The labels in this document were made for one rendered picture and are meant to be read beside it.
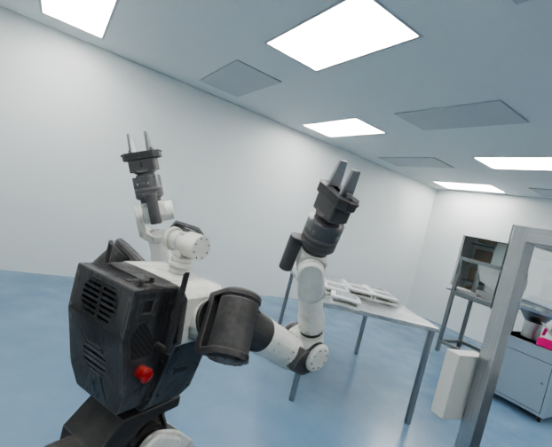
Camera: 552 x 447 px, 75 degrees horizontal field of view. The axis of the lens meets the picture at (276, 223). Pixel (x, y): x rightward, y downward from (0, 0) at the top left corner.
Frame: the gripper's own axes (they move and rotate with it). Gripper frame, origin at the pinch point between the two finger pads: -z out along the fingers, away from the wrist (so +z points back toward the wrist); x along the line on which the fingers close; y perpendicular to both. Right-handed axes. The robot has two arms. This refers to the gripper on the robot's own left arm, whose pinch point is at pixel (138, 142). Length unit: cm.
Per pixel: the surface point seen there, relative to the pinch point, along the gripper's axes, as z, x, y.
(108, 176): -5, -183, -353
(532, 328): 240, 304, -278
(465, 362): 99, 104, -14
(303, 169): 26, 81, -519
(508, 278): 69, 124, -18
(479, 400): 114, 107, -10
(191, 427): 169, -37, -88
